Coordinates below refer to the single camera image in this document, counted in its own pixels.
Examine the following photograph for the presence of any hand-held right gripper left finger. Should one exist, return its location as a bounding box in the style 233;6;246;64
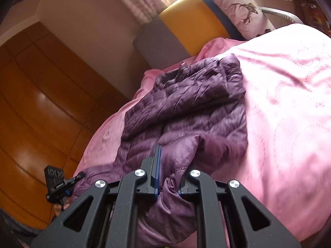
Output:
30;145;163;248

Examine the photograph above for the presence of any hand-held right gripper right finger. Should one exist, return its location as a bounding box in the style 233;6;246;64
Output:
178;161;302;248

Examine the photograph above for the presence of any purple quilted puffer jacket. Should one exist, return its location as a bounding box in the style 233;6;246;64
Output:
70;54;249;243

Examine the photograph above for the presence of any wooden wardrobe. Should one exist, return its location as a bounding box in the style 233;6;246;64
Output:
0;21;130;228

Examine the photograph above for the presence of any pink bed blanket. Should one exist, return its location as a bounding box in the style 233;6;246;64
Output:
74;23;331;248

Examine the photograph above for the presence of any grey yellow blue headboard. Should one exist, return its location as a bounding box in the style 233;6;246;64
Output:
133;0;245;64

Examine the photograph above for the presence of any white deer print pillow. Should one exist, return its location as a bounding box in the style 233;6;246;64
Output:
204;0;276;40

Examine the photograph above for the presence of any grey padded armrest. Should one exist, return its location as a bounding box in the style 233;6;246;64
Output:
260;5;303;25

